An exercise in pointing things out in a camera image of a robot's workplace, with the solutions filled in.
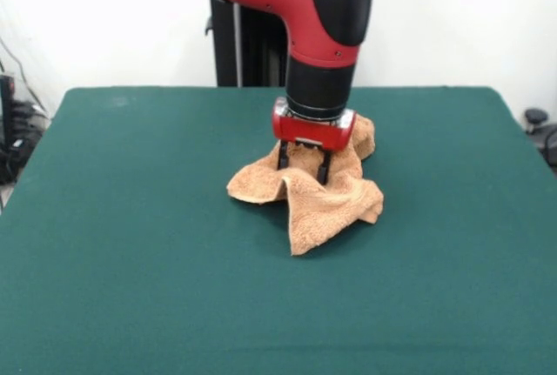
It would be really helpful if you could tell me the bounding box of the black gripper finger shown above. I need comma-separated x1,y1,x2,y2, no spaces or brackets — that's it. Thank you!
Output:
316,150,332,184
277,139,292,171

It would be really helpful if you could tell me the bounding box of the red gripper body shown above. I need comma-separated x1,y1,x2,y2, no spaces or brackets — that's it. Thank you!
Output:
272,103,358,152

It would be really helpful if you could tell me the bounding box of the tan terry towel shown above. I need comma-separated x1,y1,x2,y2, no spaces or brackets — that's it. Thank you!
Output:
225,114,385,258

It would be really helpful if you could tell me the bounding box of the dark green table cloth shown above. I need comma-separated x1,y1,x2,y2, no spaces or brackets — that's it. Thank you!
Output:
0,85,557,375

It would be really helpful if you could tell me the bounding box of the black office chair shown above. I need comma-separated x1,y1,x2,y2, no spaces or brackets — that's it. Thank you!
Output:
523,107,557,176

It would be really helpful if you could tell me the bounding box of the black equipment pile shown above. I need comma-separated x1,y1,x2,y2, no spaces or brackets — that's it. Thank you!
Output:
0,100,51,185

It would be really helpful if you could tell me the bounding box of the black computer tower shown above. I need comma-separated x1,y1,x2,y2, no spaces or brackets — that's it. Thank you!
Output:
0,73,17,150

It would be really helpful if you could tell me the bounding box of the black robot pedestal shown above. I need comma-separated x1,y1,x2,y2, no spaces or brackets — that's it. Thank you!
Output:
204,0,291,88

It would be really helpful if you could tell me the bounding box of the grey cable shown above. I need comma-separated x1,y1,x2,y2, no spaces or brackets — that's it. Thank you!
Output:
0,37,44,110

